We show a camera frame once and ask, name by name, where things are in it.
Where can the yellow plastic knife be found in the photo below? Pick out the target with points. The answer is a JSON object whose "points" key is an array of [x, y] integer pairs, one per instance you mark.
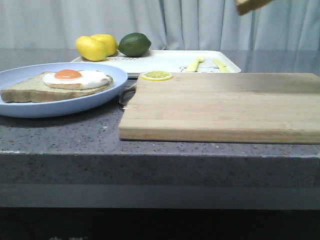
{"points": [[221, 66]]}

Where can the yellow lemon slice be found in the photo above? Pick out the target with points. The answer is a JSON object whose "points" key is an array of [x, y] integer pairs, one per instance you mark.
{"points": [[157, 75]]}

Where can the wooden cutting board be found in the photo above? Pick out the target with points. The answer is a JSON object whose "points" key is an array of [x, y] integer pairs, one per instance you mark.
{"points": [[281, 108]]}

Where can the metal spoon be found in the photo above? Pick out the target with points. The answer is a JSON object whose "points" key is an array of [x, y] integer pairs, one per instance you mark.
{"points": [[126, 95]]}

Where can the light blue round plate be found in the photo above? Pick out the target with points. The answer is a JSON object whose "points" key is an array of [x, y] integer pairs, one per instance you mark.
{"points": [[63, 107]]}

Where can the yellow plastic fork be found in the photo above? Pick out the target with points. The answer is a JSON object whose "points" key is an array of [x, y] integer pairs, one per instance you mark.
{"points": [[193, 66]]}

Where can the white rectangular tray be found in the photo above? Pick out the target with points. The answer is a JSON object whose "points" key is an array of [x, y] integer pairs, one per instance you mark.
{"points": [[173, 61]]}

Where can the fried egg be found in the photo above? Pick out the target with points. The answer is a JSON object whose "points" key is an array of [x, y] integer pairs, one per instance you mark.
{"points": [[70, 79]]}

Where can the white curtain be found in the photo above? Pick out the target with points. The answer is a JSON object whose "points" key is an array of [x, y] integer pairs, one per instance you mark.
{"points": [[169, 24]]}

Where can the green lime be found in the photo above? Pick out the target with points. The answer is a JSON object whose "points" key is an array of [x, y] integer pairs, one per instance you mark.
{"points": [[134, 44]]}

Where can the toast bread slice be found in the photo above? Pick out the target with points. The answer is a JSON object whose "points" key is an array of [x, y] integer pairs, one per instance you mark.
{"points": [[245, 6], [36, 91]]}

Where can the rear yellow lemon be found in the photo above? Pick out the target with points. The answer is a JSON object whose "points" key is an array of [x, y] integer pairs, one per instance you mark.
{"points": [[109, 42]]}

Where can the front yellow lemon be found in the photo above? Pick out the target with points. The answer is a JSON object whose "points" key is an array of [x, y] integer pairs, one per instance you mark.
{"points": [[91, 49]]}

